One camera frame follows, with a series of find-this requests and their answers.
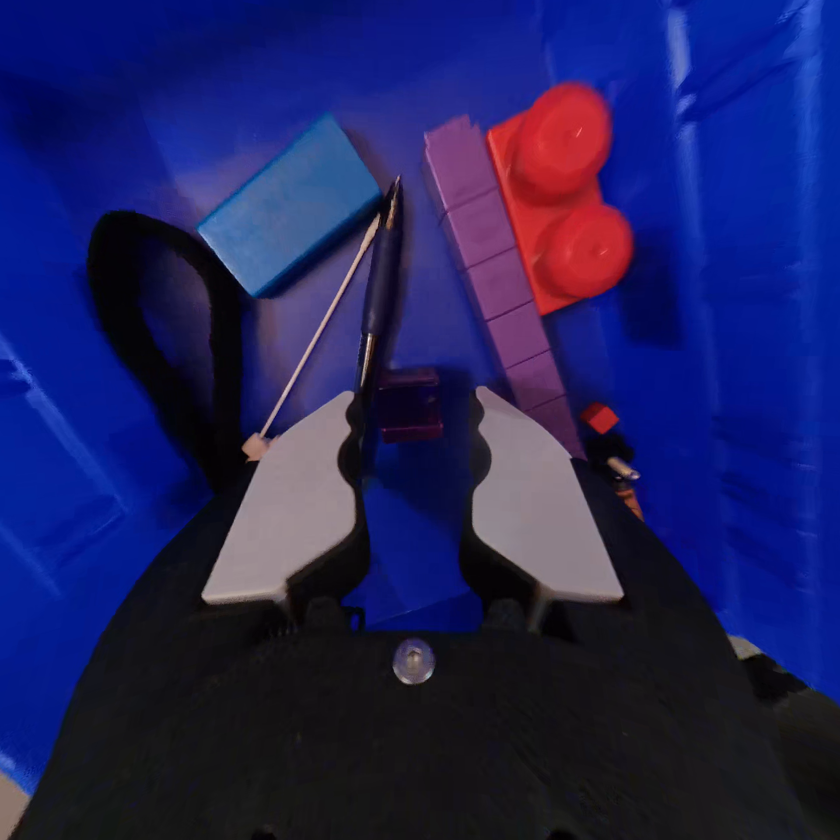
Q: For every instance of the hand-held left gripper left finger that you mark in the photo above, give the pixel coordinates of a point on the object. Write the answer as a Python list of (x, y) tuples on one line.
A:
[(289, 518)]

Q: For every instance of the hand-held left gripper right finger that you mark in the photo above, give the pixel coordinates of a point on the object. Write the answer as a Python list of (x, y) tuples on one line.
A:
[(538, 518)]

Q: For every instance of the transparent purple cube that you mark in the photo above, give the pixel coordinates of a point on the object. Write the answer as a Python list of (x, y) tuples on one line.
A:
[(410, 407)]

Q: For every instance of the blue plastic bin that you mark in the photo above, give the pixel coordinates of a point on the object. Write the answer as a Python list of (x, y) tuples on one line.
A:
[(722, 328)]

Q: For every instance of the small orange object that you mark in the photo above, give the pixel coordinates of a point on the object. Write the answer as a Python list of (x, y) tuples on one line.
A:
[(628, 502)]

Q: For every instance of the small black metal object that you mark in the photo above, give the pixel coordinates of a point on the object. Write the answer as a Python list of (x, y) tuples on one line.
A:
[(607, 449)]

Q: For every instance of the white cotton swab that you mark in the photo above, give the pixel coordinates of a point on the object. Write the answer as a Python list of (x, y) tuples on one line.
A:
[(256, 447)]

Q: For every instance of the small red cube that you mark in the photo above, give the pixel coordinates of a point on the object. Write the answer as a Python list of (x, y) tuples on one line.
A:
[(599, 418)]

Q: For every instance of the dark blue pen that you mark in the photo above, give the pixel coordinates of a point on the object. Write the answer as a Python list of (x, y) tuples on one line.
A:
[(384, 262)]

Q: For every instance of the purple block bar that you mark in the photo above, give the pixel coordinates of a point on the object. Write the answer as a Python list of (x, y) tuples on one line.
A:
[(485, 229)]

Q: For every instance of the blue rectangular block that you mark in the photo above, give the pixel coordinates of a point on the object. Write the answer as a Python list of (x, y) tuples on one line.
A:
[(289, 203)]

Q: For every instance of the red two-stud brick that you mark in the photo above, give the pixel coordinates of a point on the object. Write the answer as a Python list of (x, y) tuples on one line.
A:
[(558, 151)]

